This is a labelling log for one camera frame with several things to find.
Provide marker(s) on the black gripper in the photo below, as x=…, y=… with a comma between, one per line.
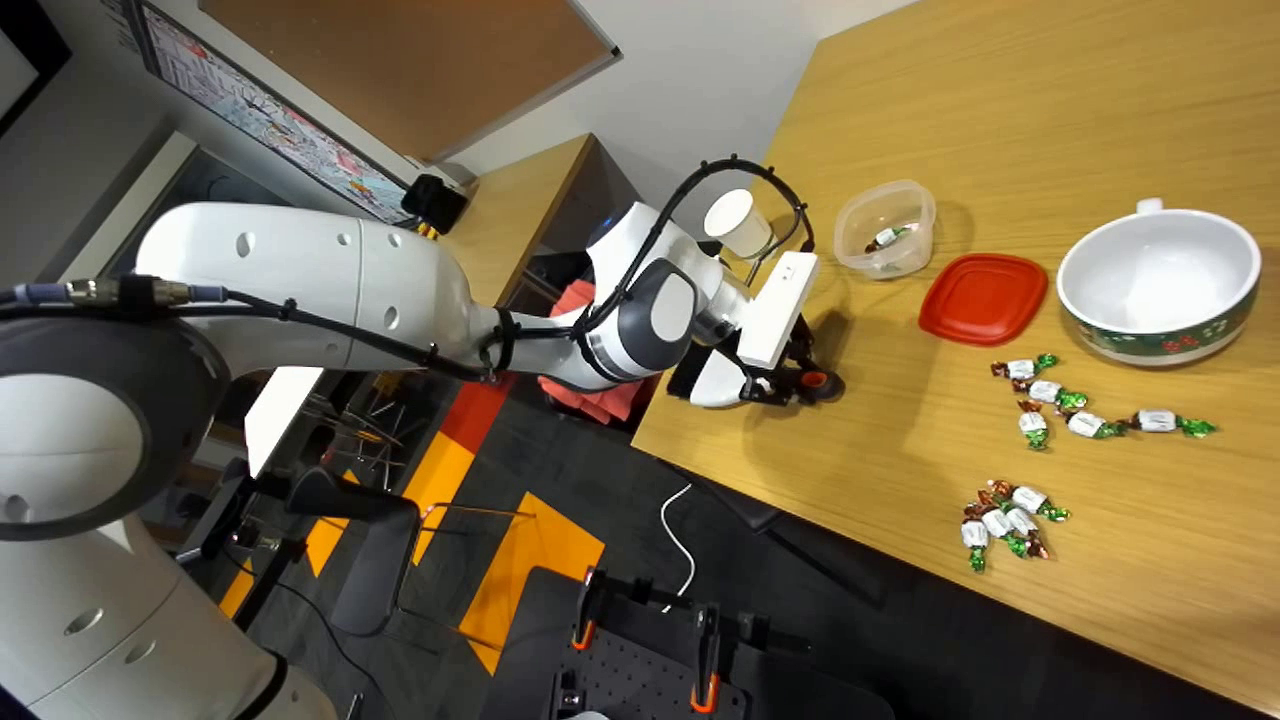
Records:
x=784, y=381

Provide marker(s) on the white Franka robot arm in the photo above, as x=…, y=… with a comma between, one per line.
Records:
x=304, y=273

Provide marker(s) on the green white wrapped candy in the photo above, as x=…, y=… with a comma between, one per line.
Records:
x=973, y=534
x=1031, y=497
x=1032, y=427
x=999, y=522
x=1159, y=420
x=1084, y=427
x=1022, y=522
x=887, y=239
x=1047, y=392
x=1022, y=369

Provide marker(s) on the red fabric chair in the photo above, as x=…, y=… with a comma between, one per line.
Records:
x=600, y=399

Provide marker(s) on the clear plastic container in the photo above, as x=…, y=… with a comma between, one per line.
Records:
x=910, y=211

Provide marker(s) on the red square plastic lid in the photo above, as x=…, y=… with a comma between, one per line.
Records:
x=987, y=300

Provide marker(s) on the wooden cabinet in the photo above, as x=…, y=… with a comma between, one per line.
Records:
x=527, y=215

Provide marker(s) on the black stand with orange clamps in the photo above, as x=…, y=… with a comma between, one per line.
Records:
x=643, y=663

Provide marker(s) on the white ceramic mug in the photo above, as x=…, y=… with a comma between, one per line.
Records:
x=1154, y=273

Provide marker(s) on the small black device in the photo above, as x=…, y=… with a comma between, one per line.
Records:
x=432, y=201

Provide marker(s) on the brown cork board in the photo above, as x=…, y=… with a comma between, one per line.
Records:
x=401, y=53

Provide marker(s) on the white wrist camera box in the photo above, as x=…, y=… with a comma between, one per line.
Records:
x=781, y=311

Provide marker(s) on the printed wall poster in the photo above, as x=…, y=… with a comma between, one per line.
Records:
x=266, y=114

